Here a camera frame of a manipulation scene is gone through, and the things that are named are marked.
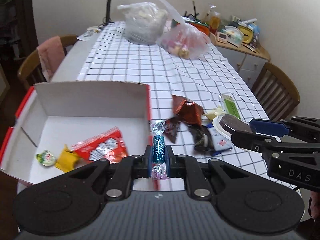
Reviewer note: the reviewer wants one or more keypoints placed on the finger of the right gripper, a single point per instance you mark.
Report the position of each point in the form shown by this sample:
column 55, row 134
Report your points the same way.
column 269, row 145
column 267, row 127

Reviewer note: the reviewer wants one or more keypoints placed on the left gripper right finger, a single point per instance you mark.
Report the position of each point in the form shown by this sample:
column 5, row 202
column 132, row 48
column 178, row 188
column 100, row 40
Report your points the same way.
column 187, row 168

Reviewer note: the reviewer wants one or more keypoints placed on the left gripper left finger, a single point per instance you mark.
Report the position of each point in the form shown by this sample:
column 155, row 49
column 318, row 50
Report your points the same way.
column 121, row 176

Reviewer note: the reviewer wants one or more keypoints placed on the blue candy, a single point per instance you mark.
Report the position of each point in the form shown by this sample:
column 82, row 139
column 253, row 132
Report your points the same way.
column 158, row 170

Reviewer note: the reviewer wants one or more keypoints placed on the red crispy noodle packet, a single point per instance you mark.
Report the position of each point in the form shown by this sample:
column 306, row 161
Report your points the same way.
column 107, row 145

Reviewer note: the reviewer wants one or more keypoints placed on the brown chocolate candy packet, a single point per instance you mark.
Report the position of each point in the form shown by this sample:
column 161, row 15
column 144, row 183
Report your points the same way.
column 172, row 127

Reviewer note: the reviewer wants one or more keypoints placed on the white blue snack packet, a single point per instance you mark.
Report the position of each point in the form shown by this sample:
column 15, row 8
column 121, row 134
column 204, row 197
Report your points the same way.
column 220, row 143

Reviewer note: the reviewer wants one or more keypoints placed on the dark red foil snack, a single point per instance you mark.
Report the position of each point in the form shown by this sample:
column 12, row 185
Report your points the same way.
column 187, row 110

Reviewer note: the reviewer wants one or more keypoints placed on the green snack bar packet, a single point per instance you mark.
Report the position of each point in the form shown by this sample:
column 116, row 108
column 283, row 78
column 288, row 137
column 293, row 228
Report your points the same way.
column 229, row 106

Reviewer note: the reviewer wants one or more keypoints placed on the cream yellow pastry packet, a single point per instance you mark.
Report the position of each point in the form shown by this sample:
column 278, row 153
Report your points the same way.
column 212, row 114

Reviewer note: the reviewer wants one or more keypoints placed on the yellow foil snack packet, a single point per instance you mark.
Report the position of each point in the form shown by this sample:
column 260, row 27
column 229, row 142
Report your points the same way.
column 67, row 160

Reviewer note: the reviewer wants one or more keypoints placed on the small green jelly cup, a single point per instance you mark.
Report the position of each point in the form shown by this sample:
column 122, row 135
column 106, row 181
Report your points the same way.
column 46, row 158

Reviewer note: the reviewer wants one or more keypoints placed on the black cookie wrapper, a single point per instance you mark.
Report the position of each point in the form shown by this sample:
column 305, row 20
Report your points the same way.
column 203, row 142

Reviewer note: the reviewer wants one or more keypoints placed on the pink plastic bag of snacks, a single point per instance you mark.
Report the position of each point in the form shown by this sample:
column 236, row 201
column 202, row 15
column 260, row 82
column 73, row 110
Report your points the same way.
column 184, row 40

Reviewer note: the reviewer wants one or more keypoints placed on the person right hand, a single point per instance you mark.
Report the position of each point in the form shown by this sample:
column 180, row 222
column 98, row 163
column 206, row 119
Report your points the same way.
column 313, row 209

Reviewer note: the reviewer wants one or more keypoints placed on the right wooden chair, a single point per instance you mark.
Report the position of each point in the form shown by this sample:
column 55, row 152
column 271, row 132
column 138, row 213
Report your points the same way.
column 276, row 92

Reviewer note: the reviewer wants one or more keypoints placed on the wooden chair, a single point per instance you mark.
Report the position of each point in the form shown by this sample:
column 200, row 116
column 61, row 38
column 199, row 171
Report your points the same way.
column 276, row 92
column 30, row 71

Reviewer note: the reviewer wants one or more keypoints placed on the white wooden cabinet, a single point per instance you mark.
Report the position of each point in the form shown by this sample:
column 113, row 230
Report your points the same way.
column 247, row 63

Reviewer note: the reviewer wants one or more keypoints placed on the checkered white tablecloth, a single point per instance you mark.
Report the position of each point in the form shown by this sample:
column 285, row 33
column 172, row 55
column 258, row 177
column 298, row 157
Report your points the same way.
column 202, row 80

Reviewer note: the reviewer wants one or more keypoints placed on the red white cardboard box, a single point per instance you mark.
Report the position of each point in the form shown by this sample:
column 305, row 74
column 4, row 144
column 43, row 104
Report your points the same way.
column 57, row 114

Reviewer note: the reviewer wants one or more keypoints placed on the yellow box on cabinet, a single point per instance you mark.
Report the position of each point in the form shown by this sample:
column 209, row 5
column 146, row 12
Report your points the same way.
column 247, row 34

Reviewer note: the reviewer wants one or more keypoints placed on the tissue pack white green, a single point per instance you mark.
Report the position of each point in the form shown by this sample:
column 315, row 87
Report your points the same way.
column 234, row 35

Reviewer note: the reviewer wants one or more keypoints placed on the pink digital timer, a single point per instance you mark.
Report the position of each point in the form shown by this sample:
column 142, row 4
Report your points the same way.
column 221, row 37

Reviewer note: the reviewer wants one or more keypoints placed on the orange folding basket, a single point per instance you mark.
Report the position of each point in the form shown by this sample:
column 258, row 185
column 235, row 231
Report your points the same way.
column 201, row 26

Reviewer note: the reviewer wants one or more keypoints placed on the amber liquid bottle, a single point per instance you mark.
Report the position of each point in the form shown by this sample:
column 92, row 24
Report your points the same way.
column 214, row 19

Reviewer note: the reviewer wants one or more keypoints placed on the left wooden chair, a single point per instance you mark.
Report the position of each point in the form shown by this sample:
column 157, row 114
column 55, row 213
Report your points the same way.
column 30, row 71

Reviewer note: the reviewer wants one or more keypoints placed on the pink towel on chair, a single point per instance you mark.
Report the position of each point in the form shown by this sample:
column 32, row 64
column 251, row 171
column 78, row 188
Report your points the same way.
column 51, row 55

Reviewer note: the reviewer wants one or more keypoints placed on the paper card on table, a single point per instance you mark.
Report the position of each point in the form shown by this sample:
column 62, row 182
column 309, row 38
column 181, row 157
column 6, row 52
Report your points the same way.
column 89, row 33

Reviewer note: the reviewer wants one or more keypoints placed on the clear plastic bag white contents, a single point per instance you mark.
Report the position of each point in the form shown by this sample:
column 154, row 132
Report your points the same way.
column 144, row 22

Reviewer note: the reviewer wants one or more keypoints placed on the dark bookshelf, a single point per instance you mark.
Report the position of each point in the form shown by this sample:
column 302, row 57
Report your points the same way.
column 18, row 33

